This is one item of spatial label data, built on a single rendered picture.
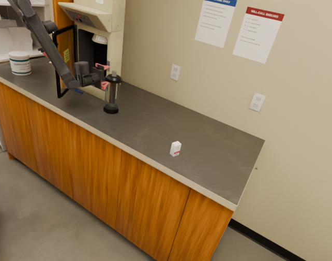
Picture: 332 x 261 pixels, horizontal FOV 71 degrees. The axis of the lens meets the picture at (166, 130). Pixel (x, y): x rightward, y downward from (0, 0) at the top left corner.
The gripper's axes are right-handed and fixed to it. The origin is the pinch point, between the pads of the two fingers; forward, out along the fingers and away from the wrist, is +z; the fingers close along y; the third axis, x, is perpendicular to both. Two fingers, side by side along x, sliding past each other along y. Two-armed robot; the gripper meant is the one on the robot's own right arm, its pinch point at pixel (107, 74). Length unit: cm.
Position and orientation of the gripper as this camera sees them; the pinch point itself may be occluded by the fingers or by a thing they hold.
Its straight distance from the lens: 144.8
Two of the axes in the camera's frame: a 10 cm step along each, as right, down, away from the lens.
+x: -8.4, -3.9, 3.7
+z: 5.1, -3.8, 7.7
